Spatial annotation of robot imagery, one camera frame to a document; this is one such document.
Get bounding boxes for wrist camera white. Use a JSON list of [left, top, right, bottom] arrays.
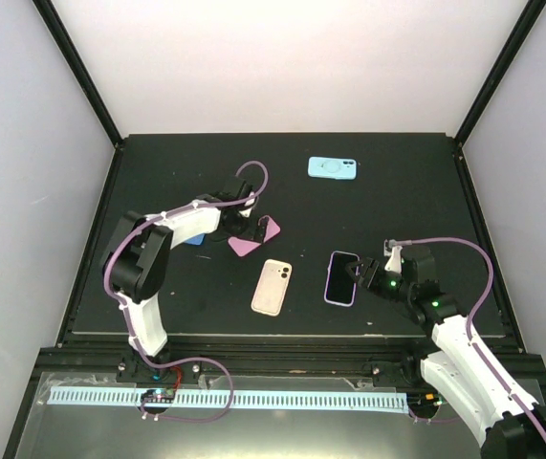
[[383, 239, 403, 274], [240, 192, 258, 216]]

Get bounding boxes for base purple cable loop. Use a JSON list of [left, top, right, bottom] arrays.
[[139, 357, 234, 425], [408, 404, 460, 426]]

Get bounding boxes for white slotted cable duct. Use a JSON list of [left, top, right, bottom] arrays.
[[47, 386, 409, 414]]

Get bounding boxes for lavender phone case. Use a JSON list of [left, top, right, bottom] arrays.
[[323, 251, 361, 307]]

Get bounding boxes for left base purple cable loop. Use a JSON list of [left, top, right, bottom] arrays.
[[139, 357, 234, 425]]

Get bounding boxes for left black frame post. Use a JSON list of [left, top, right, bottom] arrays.
[[33, 0, 123, 147]]

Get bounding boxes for right black frame post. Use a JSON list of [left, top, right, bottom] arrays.
[[454, 0, 546, 147]]

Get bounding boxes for light blue phone case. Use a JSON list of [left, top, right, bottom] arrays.
[[307, 157, 358, 181]]

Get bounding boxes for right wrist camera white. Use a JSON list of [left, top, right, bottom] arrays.
[[383, 239, 403, 274]]

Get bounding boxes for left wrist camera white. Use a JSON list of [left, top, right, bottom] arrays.
[[240, 192, 258, 216]]

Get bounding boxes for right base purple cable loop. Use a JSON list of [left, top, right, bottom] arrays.
[[408, 404, 460, 426]]

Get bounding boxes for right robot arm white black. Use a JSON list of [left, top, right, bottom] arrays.
[[344, 238, 546, 458]]

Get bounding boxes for pink phone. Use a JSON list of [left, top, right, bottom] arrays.
[[228, 215, 281, 257]]

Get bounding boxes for blue phone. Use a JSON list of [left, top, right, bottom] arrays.
[[186, 233, 206, 246]]

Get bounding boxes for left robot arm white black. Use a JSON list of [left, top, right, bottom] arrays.
[[101, 170, 269, 382]]

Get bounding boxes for black frame post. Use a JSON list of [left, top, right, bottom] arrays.
[[454, 0, 546, 147], [33, 0, 123, 147]]

